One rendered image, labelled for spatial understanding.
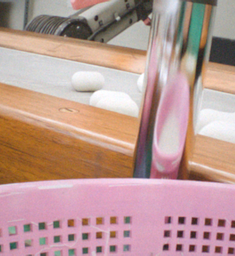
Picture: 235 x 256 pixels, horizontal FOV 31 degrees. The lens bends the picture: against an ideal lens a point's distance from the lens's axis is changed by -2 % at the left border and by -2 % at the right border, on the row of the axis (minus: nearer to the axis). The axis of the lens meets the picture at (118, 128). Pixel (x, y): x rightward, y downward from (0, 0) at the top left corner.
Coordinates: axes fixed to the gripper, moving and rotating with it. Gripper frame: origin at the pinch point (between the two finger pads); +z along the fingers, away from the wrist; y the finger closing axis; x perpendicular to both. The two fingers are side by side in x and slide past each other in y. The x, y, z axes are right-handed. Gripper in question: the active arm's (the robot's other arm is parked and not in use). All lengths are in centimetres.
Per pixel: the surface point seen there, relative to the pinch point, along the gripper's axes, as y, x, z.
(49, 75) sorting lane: 5.1, 0.1, 13.8
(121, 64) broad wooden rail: 6.2, 8.3, 2.4
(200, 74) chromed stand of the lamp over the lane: 32.5, -20.1, 28.6
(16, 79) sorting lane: 5.3, -3.5, 18.1
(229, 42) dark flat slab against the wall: -38, 129, -142
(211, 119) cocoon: 28.3, -6.9, 20.2
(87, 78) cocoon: 13.5, -3.6, 16.1
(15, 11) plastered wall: -202, 125, -142
